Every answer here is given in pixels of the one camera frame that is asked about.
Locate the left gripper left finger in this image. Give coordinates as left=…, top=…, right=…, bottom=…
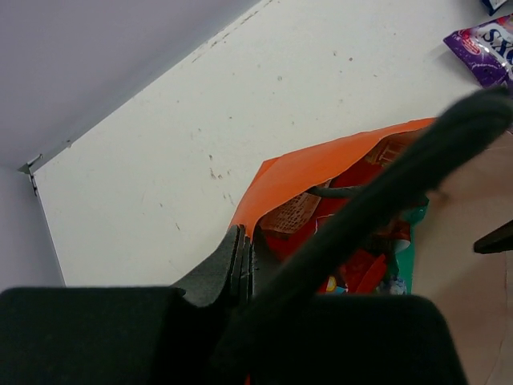
left=1, top=226, right=244, bottom=384

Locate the blue white snack packet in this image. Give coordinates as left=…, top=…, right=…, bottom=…
left=480, top=0, right=508, bottom=16

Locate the orange paper bag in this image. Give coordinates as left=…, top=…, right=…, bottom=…
left=232, top=86, right=513, bottom=385

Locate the green wafer packet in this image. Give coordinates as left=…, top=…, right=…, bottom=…
left=376, top=196, right=429, bottom=295

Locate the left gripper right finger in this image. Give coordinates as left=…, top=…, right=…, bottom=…
left=208, top=226, right=470, bottom=385

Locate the purple Fox's candy bag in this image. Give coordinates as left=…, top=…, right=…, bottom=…
left=443, top=14, right=512, bottom=90

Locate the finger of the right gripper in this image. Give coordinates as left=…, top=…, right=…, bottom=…
left=474, top=221, right=513, bottom=253

